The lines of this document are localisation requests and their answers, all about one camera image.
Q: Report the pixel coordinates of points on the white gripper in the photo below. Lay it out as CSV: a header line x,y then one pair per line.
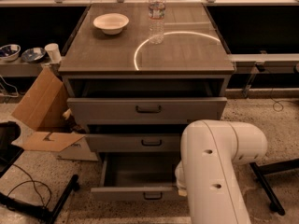
x,y
179,178

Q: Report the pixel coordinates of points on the grey bottom drawer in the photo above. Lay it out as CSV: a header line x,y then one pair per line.
x,y
148,176

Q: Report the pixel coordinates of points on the grey drawer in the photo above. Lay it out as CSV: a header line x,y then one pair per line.
x,y
148,176
140,142
117,111

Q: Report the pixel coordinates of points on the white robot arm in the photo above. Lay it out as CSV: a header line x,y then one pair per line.
x,y
205,174

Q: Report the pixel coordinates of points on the grey middle drawer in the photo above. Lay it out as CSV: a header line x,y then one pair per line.
x,y
140,142

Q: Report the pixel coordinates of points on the grey drawer cabinet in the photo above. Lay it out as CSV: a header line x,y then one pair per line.
x,y
191,62

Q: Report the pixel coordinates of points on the grey top drawer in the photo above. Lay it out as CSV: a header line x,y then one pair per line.
x,y
117,111

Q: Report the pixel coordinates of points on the open cardboard box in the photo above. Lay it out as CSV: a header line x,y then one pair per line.
x,y
44,109

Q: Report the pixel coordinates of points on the black stand leg right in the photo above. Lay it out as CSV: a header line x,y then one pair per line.
x,y
262,171

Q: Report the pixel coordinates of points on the black stand leg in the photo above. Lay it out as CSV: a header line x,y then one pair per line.
x,y
262,171
38,211

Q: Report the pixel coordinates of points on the black stand leg left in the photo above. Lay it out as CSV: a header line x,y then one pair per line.
x,y
38,211

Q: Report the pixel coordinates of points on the black chair seat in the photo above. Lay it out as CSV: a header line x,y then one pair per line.
x,y
9,153

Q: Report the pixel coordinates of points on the white bowl on cabinet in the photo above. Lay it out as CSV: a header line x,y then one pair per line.
x,y
111,23

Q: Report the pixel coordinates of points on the clear plastic water bottle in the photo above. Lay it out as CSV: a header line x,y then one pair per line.
x,y
156,21

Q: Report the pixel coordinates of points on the white paper cup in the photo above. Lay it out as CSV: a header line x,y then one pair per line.
x,y
53,51

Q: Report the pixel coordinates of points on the blue patterned bowl right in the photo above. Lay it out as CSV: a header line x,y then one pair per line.
x,y
33,55

